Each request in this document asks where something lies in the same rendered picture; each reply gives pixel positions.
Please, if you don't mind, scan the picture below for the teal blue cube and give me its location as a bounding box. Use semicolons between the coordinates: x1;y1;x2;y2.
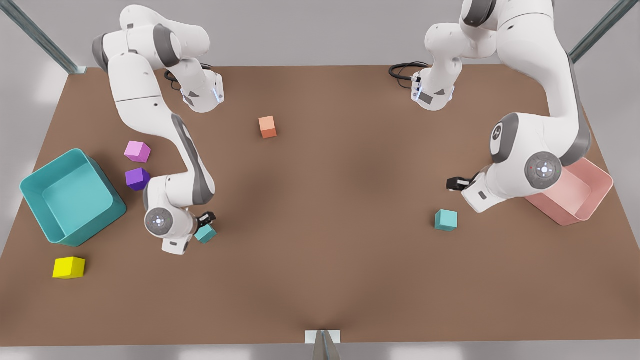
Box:
434;209;459;232
194;224;218;245

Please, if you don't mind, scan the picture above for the purple cube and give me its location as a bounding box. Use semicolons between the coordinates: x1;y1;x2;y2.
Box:
125;167;152;192

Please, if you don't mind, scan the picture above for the pink cube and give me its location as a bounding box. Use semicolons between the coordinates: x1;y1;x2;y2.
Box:
124;140;152;164

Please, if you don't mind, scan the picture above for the orange cube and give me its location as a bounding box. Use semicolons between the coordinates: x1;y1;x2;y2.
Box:
258;115;278;139

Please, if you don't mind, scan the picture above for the pink square bin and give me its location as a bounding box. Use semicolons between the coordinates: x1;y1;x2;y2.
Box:
524;157;614;227

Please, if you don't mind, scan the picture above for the teal square bin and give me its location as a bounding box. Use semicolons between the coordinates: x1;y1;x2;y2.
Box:
19;148;128;248

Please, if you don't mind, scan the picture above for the yellow cube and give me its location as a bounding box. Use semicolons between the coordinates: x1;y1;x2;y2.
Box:
52;256;86;280

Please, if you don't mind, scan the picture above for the black cable loop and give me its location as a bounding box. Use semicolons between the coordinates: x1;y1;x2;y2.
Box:
164;63;214;91
388;61;431;90

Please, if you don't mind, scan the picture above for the silver frame post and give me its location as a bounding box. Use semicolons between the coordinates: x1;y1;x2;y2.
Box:
0;0;87;75
568;0;640;64
305;329;342;360

